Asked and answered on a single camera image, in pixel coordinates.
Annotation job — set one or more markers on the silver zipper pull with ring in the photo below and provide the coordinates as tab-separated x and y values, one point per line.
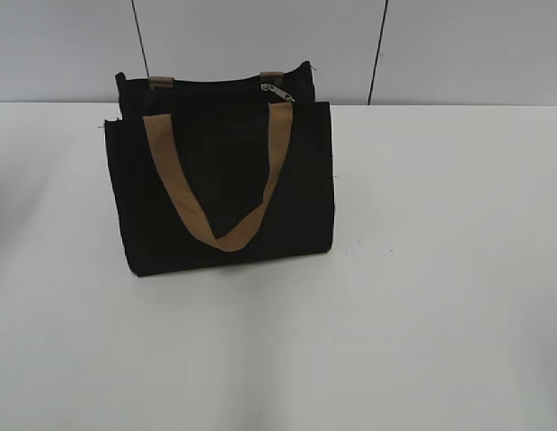
285	96

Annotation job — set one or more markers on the black bag with tan handles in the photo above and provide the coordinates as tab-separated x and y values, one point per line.
207	174

